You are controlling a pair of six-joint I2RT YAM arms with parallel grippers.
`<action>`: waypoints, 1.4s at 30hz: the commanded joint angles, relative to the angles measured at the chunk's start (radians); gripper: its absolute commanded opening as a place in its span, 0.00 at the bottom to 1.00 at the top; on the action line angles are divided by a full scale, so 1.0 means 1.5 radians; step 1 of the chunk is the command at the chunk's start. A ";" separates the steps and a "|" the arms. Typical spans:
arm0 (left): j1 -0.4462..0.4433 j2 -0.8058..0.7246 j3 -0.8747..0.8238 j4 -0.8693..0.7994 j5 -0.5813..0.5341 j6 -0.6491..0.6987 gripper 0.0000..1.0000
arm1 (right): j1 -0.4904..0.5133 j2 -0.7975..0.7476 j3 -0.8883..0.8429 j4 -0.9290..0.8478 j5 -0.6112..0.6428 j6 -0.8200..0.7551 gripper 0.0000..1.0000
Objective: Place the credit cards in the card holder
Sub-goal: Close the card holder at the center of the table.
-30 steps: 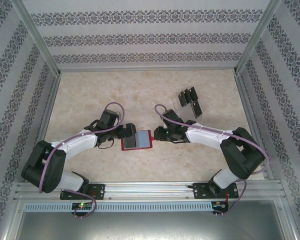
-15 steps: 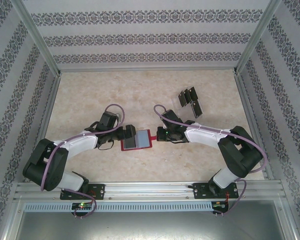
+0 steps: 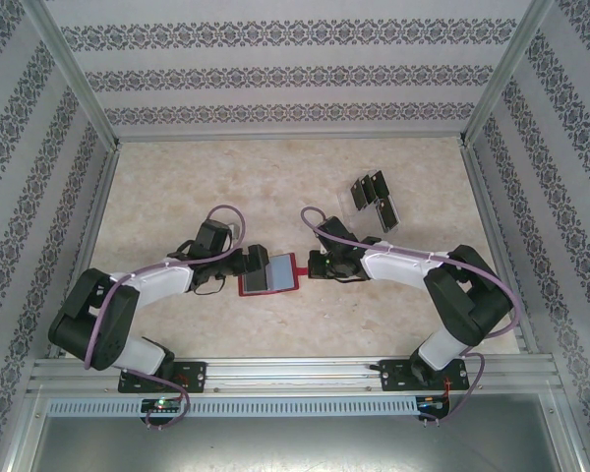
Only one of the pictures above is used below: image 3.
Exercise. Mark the black credit card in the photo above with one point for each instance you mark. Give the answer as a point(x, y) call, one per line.
point(372, 189)
point(255, 285)
point(360, 195)
point(381, 182)
point(389, 215)

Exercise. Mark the red leather card holder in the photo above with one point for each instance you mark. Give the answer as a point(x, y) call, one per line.
point(282, 275)

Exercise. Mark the clear acrylic card stand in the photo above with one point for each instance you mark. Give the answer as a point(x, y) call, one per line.
point(346, 209)

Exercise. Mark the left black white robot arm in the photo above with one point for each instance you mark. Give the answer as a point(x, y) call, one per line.
point(162, 280)

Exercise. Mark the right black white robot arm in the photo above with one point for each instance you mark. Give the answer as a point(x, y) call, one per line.
point(398, 260)

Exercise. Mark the aluminium table edge bar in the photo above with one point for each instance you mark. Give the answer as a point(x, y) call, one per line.
point(482, 196)
point(93, 221)

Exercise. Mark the grey sheet metal tray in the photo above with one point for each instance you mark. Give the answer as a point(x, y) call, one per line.
point(295, 442)

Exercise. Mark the aluminium mounting rail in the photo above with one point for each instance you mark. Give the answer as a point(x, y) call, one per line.
point(295, 373)

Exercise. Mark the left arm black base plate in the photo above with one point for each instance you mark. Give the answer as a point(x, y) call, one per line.
point(196, 376)

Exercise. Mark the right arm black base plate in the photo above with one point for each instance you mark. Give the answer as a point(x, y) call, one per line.
point(393, 376)

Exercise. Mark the aluminium frame post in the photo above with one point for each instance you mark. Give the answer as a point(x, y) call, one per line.
point(74, 74)
point(509, 74)

